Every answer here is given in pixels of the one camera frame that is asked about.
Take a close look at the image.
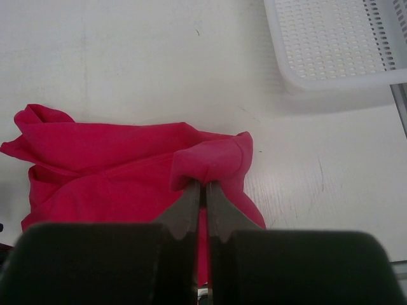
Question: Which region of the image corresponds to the magenta t shirt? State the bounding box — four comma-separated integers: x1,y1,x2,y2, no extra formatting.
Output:
0,103,267,288

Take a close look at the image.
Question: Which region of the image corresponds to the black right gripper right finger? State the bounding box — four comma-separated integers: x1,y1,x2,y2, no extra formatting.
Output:
206,182,406,304

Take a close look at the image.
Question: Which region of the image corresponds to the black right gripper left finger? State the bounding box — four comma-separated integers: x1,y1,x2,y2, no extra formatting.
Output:
1,181,201,304

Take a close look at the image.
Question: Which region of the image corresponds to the aluminium front rail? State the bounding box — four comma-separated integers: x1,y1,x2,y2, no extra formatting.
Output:
390,83,407,136

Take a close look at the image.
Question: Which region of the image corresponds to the white perforated plastic basket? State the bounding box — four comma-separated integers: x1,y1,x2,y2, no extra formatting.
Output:
264,0,406,94

